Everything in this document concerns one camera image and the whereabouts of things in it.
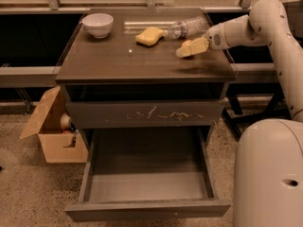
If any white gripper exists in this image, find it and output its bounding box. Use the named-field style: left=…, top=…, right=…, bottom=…
left=176, top=24, right=229, bottom=58

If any orange fruit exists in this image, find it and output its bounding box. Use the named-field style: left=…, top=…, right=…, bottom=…
left=181, top=40, right=192, bottom=47

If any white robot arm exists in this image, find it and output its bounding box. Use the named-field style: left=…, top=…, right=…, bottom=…
left=176, top=0, right=303, bottom=227

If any grey drawer cabinet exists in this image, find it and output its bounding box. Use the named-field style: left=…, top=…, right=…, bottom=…
left=56, top=8, right=236, bottom=141

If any scratched grey top drawer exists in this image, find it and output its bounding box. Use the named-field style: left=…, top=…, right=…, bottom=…
left=66, top=100, right=223, bottom=129

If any open grey middle drawer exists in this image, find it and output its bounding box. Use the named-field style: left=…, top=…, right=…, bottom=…
left=65, top=126, right=230, bottom=222

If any clear plastic water bottle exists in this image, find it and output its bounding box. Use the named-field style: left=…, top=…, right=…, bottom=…
left=164, top=16, right=209, bottom=39

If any yellow sponge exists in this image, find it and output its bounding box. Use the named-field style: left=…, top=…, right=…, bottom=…
left=135, top=26, right=164, bottom=46

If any white ceramic bowl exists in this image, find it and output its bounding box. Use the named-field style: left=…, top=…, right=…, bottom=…
left=82, top=13, right=114, bottom=39

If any tape roll in box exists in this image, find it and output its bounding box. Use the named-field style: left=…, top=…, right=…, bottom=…
left=60, top=113, right=71, bottom=131

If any cardboard box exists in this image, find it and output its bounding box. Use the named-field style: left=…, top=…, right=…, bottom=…
left=20, top=86, right=88, bottom=163

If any metal window railing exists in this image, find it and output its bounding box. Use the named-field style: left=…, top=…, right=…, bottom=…
left=0, top=0, right=303, bottom=89

